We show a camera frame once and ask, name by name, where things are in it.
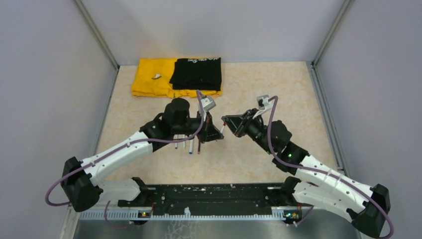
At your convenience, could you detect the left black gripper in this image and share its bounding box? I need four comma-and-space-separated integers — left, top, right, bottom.
172, 107, 223, 141

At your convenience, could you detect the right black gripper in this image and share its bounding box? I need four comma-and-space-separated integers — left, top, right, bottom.
221, 109, 273, 155

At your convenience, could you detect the large white blue marker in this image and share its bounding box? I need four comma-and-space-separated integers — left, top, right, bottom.
189, 138, 195, 154

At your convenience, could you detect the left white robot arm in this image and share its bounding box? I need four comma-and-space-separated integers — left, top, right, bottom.
60, 96, 224, 212

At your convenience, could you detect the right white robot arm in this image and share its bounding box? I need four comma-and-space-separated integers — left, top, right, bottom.
221, 109, 394, 239

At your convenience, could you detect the black folded shirt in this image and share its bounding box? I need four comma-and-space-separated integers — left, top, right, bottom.
170, 57, 222, 91

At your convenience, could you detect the yellow folded shirt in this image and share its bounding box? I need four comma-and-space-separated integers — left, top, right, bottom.
131, 58, 222, 98

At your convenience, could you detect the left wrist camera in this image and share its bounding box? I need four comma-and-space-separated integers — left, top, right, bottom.
198, 96, 216, 121

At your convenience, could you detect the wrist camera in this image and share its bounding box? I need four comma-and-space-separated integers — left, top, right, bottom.
253, 95, 273, 119
198, 96, 216, 121

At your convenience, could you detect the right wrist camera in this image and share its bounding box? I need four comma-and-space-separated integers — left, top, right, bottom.
253, 95, 273, 119

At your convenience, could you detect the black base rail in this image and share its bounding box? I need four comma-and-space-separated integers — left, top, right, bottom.
117, 183, 307, 224

